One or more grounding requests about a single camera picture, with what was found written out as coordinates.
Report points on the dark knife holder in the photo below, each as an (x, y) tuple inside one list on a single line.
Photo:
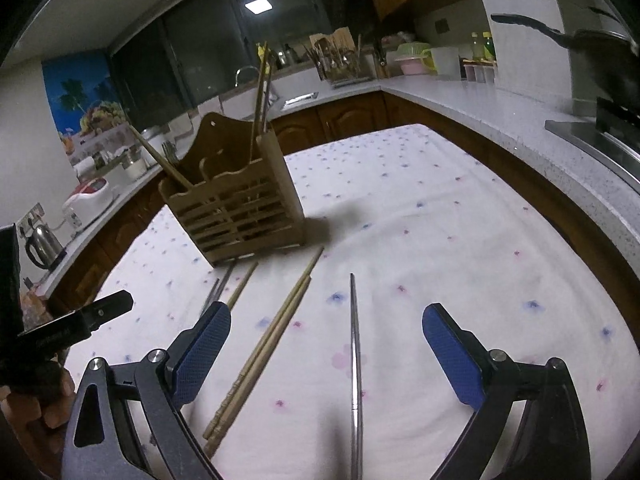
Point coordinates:
[(381, 60)]

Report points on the kitchen counter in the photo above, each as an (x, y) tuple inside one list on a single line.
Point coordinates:
[(475, 105)]

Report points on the white red rice cooker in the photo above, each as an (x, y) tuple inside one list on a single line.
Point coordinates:
[(90, 200)]

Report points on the beach fruit wall poster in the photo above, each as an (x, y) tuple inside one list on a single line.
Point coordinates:
[(80, 100)]

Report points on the wall power outlet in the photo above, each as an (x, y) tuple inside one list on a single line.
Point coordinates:
[(30, 217)]

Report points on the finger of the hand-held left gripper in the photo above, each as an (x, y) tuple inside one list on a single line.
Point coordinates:
[(107, 307)]

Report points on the dark kitchen window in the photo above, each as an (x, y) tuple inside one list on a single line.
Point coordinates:
[(200, 45)]

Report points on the white floral tablecloth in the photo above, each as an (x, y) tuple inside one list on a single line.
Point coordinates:
[(450, 235)]

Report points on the dish rack with utensils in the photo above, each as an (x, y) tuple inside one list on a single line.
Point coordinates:
[(340, 65)]

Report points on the wooden cutting board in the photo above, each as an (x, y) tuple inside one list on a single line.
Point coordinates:
[(332, 37)]

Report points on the small white lidded pot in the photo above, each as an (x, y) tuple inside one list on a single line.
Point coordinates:
[(132, 167)]

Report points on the patterned cloth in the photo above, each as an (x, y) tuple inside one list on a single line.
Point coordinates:
[(35, 307)]

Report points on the steel sink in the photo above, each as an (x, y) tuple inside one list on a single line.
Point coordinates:
[(300, 101)]

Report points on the yellow bottle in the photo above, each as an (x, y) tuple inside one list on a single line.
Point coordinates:
[(261, 56)]

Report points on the white plastic pitcher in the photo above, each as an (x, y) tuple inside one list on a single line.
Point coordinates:
[(445, 62)]

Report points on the spice jar set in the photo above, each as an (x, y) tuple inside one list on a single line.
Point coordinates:
[(480, 72)]

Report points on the person's left hand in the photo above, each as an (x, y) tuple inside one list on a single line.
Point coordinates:
[(55, 410)]

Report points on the black wok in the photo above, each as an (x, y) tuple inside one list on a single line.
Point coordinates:
[(600, 55)]

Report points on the tall white steel pot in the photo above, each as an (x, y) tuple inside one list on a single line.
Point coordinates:
[(155, 147)]

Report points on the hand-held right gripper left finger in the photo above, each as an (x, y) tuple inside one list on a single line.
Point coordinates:
[(205, 350)]

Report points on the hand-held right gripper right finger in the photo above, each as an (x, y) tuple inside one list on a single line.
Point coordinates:
[(450, 355)]

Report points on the metal chopstick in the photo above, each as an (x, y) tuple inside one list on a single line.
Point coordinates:
[(220, 287), (355, 360)]

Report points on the pink green strainer basket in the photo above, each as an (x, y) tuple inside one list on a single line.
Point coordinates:
[(412, 60)]

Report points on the metal fork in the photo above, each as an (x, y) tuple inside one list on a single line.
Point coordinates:
[(170, 155)]

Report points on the steel electric kettle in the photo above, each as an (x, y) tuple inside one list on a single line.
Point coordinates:
[(42, 245)]

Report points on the green bottle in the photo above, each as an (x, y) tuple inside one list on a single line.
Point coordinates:
[(476, 46), (489, 46)]

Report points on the gas stove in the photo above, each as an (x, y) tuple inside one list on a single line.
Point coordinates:
[(600, 135)]

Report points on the wooden utensil holder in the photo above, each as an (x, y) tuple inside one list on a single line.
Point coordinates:
[(240, 210)]

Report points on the chrome sink faucet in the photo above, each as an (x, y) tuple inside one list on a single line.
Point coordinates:
[(246, 69)]

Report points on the wall switch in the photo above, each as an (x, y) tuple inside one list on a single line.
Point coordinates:
[(441, 26)]

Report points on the dark bottle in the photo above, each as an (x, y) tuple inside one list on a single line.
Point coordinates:
[(289, 55)]

